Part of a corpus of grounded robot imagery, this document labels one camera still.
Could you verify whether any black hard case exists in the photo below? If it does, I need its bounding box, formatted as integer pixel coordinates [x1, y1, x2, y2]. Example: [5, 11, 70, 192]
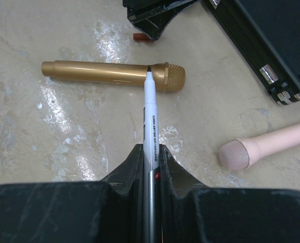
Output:
[203, 0, 300, 105]

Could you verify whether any pink microphone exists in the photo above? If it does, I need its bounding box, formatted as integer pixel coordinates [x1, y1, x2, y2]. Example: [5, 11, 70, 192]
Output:
[218, 124, 300, 170]

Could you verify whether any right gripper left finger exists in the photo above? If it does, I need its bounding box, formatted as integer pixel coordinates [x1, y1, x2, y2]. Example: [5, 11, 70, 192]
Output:
[0, 144, 143, 242]

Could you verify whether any red white marker pen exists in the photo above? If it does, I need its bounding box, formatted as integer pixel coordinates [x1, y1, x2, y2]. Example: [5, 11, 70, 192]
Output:
[143, 66, 162, 242]

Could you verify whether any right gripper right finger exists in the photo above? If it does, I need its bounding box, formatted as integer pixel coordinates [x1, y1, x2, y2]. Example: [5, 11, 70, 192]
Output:
[160, 145, 300, 242]

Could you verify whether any gold microphone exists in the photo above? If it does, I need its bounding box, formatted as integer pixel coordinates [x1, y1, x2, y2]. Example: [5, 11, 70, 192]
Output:
[41, 60, 186, 93]

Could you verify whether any red marker cap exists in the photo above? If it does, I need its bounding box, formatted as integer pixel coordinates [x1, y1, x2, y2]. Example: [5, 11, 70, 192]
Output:
[133, 33, 151, 42]

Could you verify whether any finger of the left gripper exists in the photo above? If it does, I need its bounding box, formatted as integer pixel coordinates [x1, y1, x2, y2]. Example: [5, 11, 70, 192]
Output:
[122, 0, 197, 20]
[131, 10, 181, 41]

